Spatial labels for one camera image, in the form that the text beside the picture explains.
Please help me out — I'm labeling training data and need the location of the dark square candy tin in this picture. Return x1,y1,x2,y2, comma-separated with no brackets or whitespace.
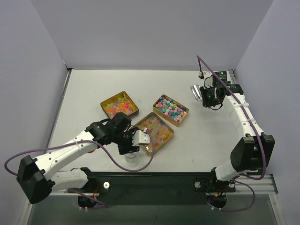
100,91,139,119

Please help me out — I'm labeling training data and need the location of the gold rectangular candy tin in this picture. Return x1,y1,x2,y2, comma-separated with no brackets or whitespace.
152,94,189,127

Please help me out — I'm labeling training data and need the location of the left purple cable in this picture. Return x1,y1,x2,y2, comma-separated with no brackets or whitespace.
4,130,155,209

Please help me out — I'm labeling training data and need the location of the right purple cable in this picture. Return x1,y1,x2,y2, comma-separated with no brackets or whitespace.
196,55,268,211

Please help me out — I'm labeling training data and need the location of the clear glass jar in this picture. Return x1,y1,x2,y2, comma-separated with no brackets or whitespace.
124,152,140,167

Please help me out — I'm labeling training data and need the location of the purple cable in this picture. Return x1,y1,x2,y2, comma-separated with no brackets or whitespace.
196,55,268,211
4,130,155,209

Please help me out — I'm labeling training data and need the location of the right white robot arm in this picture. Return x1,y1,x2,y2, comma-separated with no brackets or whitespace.
199,71,275,191

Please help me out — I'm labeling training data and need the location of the silver metal scoop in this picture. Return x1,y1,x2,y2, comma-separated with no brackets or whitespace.
190,84,203,101

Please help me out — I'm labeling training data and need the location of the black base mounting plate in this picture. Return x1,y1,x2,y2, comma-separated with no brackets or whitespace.
76,172,235,209

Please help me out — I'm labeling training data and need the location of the gold square candy tin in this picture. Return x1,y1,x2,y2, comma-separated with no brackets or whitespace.
134,112,174,153

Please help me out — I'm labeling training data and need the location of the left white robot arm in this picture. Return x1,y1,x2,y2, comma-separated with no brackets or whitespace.
16,112,150,204

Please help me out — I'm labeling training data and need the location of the aluminium frame rail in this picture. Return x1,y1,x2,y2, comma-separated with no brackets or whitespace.
235,175,278,195

